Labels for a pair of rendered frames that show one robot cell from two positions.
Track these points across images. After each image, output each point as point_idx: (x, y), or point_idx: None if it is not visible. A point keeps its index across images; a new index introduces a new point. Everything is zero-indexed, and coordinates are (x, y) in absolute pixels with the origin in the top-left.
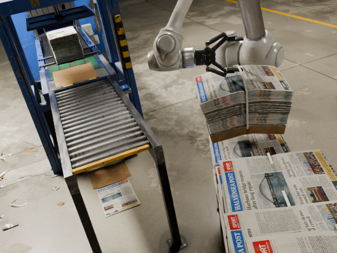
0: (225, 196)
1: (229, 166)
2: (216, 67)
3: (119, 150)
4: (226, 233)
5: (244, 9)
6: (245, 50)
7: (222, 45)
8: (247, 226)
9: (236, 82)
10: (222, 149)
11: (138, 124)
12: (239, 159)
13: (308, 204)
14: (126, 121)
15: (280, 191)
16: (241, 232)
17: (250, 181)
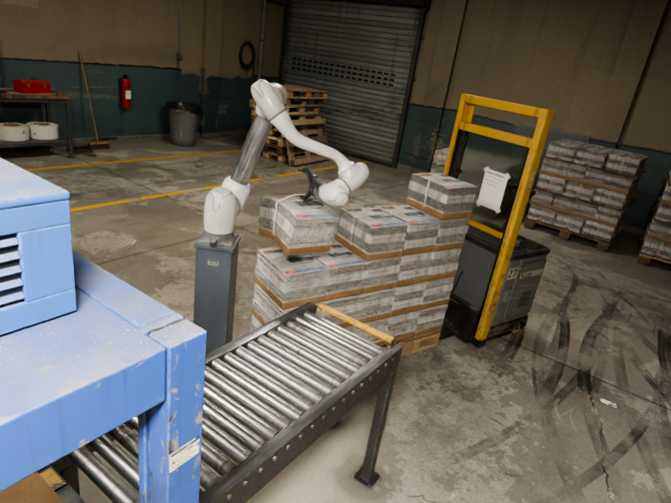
0: (397, 226)
1: (375, 225)
2: (311, 195)
3: (335, 324)
4: (368, 277)
5: (260, 155)
6: (246, 196)
7: (235, 200)
8: (411, 220)
9: (308, 203)
10: (306, 266)
11: (275, 327)
12: (366, 223)
13: (385, 211)
14: (271, 339)
15: (381, 216)
16: (415, 221)
17: (382, 221)
